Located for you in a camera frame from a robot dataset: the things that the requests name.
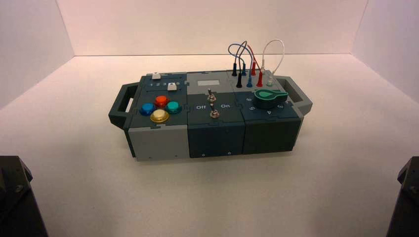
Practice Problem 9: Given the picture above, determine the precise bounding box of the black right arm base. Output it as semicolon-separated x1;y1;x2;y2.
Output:
386;156;419;237

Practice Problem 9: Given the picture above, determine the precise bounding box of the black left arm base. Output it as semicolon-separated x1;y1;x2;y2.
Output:
0;156;49;237

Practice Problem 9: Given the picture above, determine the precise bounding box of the grey and teal control box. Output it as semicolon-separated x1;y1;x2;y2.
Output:
108;69;313;162

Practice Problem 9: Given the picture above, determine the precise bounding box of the teal round push button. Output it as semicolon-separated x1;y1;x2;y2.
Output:
166;100;182;115

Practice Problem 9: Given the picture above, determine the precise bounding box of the yellow round push button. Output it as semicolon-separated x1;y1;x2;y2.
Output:
150;109;170;123

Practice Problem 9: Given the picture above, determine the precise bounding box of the blue round push button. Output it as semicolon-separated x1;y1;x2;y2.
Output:
139;102;157;116

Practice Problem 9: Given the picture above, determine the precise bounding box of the green rotary knob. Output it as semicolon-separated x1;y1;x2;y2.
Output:
253;89;289;110

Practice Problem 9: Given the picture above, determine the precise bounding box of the black jumper cable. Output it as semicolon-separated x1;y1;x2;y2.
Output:
231;40;249;89

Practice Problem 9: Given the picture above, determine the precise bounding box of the blue jumper cable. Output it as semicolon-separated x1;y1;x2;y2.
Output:
228;43;254;88

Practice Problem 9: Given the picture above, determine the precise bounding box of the red jumper cable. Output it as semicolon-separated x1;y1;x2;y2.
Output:
246;44;264;88

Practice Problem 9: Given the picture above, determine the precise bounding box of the white jumper cable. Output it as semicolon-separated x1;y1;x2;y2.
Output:
260;39;286;87

